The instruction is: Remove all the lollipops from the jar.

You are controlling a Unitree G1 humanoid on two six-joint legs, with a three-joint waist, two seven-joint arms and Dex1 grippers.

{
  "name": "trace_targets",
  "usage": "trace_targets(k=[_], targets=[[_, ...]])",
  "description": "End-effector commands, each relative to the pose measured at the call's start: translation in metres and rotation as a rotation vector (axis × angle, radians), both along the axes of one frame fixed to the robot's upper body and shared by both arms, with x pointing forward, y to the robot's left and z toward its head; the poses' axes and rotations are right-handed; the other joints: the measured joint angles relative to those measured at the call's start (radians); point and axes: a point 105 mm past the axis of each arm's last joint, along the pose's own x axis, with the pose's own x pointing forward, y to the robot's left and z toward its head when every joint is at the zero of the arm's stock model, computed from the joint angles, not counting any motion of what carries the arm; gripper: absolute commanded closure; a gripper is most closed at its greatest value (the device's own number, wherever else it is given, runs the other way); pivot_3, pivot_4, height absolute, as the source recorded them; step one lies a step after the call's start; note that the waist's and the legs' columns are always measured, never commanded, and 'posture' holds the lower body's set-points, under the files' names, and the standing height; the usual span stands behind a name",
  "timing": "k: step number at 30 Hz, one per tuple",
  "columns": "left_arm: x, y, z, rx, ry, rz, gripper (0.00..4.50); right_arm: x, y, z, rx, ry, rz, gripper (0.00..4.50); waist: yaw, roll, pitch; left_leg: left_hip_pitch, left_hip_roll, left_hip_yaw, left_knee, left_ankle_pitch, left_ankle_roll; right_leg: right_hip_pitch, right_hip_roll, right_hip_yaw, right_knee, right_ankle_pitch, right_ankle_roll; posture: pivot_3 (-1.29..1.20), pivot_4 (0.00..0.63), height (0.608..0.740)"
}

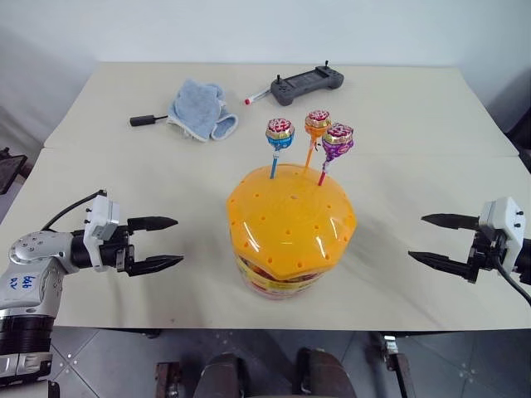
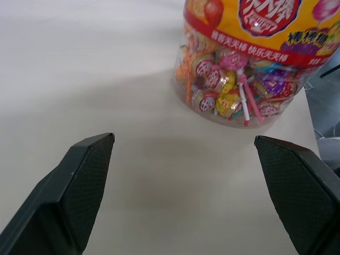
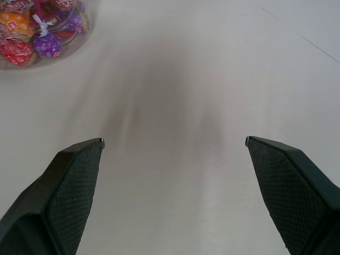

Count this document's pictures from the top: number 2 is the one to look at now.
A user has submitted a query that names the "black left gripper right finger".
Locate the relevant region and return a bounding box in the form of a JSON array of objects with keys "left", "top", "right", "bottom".
[{"left": 254, "top": 135, "right": 340, "bottom": 255}]

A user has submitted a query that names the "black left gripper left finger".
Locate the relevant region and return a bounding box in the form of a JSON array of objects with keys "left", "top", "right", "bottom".
[{"left": 0, "top": 132, "right": 115, "bottom": 255}]

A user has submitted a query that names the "clear plastic lollipop jar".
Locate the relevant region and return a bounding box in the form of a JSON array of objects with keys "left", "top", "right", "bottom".
[{"left": 173, "top": 0, "right": 340, "bottom": 129}]

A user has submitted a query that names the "pink wrapped lollipop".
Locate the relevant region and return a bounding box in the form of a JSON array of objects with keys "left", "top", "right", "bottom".
[{"left": 218, "top": 52, "right": 262, "bottom": 124}]

